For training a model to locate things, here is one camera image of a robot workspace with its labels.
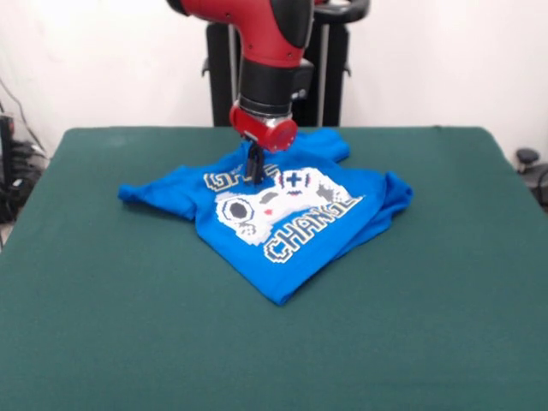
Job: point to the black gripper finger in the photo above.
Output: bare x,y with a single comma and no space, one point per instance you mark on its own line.
258,169
251,164

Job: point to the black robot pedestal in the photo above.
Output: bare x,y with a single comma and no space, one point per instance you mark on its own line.
325,77

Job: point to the dark green table cloth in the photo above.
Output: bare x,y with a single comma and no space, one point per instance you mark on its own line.
85,321

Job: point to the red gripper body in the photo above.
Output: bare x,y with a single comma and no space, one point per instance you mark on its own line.
261,128

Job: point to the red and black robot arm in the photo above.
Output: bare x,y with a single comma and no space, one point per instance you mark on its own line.
265,47

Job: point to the blue t-shirt with white print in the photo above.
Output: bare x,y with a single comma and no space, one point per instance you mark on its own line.
299,257

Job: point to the black electronics box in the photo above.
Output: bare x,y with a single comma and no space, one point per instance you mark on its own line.
6,145

